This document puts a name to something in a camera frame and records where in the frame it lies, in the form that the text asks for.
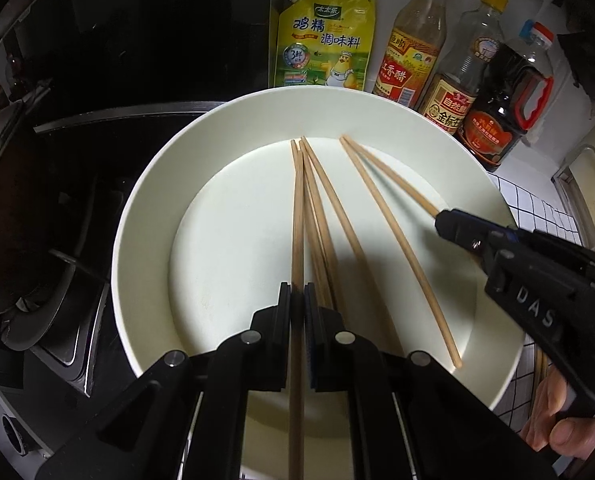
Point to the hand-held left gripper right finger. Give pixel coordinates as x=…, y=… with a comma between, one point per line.
x=311, y=325

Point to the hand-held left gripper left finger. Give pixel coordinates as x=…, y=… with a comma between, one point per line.
x=280, y=335

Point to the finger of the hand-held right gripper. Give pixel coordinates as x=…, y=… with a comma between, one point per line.
x=460, y=237
x=477, y=220

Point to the cream round tray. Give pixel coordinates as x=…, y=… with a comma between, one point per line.
x=227, y=240

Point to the person's right hand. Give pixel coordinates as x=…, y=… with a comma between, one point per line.
x=572, y=435

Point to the white black-checked cloth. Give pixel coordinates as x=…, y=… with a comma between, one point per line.
x=542, y=210

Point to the metal cutting board rack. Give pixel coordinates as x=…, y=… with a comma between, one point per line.
x=577, y=210

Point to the large red-capped soy sauce bottle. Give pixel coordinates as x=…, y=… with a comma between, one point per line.
x=497, y=120

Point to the white cutting board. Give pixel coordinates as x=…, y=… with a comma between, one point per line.
x=593, y=180

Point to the yellow-capped soy sauce bottle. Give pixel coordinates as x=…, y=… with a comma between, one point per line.
x=457, y=95

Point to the yellow-capped vinegar bottle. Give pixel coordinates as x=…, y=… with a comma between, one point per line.
x=407, y=60

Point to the black gas stove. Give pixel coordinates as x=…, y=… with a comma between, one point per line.
x=92, y=240

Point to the white dish brush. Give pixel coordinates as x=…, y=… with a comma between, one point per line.
x=551, y=0

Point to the yellow seasoning pouch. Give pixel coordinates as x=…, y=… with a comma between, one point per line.
x=322, y=40

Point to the black range hood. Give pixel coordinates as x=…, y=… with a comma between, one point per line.
x=127, y=25

